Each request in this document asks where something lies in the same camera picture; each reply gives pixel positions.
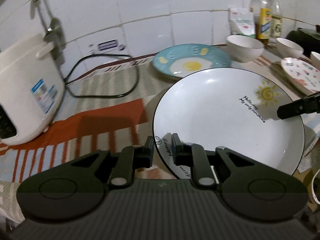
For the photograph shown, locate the white ribbed bowl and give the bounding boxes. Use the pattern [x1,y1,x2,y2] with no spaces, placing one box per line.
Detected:
[276,38,304,59]
[310,51,320,70]
[226,35,265,63]

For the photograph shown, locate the white sunshine plate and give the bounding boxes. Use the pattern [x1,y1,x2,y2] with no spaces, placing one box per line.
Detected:
[153,68,305,179]

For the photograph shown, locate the blue fried egg plate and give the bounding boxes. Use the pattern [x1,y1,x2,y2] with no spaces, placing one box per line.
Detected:
[152,43,232,79]

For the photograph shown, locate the striped patchwork table cloth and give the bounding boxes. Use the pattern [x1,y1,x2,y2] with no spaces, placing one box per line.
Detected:
[0,43,320,224]

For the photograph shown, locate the black wok with lid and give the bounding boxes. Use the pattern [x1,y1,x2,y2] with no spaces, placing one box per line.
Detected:
[286,25,320,57]

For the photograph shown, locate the vinegar bottle yellow cap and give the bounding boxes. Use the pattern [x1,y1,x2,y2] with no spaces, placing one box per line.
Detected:
[270,0,283,43]

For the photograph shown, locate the white green salt bag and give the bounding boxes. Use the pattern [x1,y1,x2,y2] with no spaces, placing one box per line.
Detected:
[229,8,255,38]

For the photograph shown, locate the cooking wine bottle yellow label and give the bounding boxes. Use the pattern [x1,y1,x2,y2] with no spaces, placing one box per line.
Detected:
[249,0,272,46]

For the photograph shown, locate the white rice cooker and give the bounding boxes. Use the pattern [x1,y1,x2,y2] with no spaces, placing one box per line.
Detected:
[1,34,65,145]

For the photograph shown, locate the hanging metal spatula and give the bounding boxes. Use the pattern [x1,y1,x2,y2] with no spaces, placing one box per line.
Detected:
[33,0,66,64]

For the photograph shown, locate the black power cord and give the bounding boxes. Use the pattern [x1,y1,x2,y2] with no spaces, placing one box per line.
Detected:
[63,53,139,99]

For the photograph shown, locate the wall label sticker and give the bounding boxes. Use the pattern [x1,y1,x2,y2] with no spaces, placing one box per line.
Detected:
[88,40,126,54]

